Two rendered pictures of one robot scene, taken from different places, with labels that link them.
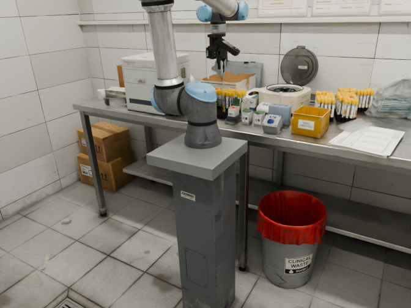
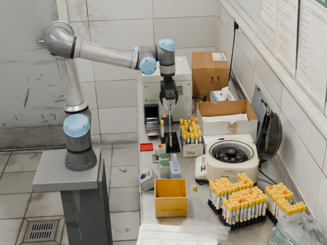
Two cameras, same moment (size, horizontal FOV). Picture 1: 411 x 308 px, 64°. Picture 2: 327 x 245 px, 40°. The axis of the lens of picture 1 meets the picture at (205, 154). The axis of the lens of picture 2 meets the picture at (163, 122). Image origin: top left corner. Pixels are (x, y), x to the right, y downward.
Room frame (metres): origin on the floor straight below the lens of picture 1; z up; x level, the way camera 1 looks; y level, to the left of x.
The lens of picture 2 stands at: (0.53, -1.70, 2.08)
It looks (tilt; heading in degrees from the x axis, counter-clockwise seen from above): 28 degrees down; 55
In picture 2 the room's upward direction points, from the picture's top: 2 degrees counter-clockwise
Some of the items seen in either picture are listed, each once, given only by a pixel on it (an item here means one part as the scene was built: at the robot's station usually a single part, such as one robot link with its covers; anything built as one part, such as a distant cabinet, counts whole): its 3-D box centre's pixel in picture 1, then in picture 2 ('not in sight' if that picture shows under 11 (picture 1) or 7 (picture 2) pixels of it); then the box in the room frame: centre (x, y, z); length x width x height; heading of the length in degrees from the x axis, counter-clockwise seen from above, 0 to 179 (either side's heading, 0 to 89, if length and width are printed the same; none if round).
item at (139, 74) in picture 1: (159, 82); (166, 90); (1.90, 0.25, 1.03); 0.31 x 0.27 x 0.30; 58
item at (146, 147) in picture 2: not in sight; (146, 147); (1.59, -0.01, 0.88); 0.07 x 0.07 x 0.01; 58
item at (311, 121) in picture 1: (310, 121); (171, 198); (1.40, -0.48, 0.93); 0.13 x 0.13 x 0.10; 55
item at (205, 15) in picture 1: (211, 12); (145, 55); (1.58, -0.05, 1.39); 0.11 x 0.11 x 0.08; 61
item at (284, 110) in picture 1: (279, 115); (175, 175); (1.51, -0.36, 0.92); 0.10 x 0.07 x 0.10; 60
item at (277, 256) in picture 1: (287, 239); not in sight; (1.45, -0.44, 0.22); 0.38 x 0.37 x 0.44; 58
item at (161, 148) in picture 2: (233, 113); (161, 151); (1.58, -0.15, 0.92); 0.05 x 0.04 x 0.06; 147
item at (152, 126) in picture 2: not in sight; (152, 122); (1.72, 0.13, 0.92); 0.21 x 0.07 x 0.05; 58
